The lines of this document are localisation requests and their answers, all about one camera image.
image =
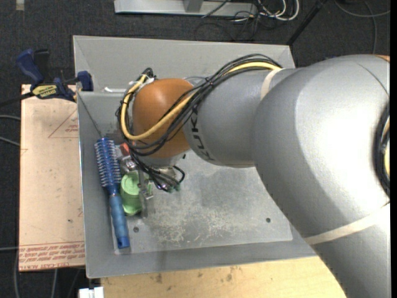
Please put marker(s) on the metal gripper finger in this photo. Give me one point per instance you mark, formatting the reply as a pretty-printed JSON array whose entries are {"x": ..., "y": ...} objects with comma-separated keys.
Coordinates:
[
  {"x": 145, "y": 193},
  {"x": 128, "y": 165}
]

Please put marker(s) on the light green plastic cup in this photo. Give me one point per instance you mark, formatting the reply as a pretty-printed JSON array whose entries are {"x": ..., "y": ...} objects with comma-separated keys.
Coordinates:
[{"x": 129, "y": 194}]

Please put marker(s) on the small orange-red block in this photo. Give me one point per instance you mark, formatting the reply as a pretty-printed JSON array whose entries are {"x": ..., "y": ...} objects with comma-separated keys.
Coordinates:
[{"x": 124, "y": 149}]

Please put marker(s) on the blue round hairbrush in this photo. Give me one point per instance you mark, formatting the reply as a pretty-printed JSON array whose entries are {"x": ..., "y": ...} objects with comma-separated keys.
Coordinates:
[{"x": 109, "y": 169}]

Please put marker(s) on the grey metal bin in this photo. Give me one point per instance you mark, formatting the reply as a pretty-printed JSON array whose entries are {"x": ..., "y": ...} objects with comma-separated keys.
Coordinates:
[{"x": 217, "y": 203}]

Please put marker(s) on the brown cardboard board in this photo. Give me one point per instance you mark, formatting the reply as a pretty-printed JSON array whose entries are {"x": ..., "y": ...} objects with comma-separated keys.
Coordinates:
[{"x": 49, "y": 178}]

